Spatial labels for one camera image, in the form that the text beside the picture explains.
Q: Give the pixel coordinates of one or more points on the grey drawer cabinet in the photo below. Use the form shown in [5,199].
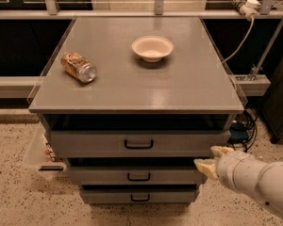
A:
[189,90]

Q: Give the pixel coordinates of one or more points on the orange soda can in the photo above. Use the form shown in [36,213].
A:
[78,67]

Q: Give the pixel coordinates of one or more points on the white paper bowl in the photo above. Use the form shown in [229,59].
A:
[152,48]

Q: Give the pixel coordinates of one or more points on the grey metal frame rail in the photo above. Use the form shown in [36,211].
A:
[116,13]

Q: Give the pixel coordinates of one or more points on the clear plastic side bin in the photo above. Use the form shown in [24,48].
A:
[40,158]

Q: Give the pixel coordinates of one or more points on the grey middle drawer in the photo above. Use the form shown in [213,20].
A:
[131,176]

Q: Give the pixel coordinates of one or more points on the dark cabinet at right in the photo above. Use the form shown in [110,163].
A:
[272,110]

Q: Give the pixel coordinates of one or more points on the white power strip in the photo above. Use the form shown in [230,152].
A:
[246,7]

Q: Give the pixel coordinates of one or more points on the blue box on floor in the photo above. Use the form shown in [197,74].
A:
[238,132]

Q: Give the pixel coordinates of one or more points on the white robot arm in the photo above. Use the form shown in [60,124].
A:
[242,173]

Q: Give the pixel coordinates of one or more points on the grey drawer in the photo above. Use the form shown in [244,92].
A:
[75,144]
[131,176]
[128,196]

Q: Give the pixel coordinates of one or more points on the grey bottom drawer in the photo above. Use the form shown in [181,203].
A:
[128,196]

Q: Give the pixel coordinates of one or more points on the grey top drawer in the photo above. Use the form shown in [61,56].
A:
[75,144]

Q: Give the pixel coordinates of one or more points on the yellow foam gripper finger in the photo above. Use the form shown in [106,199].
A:
[219,151]
[207,167]

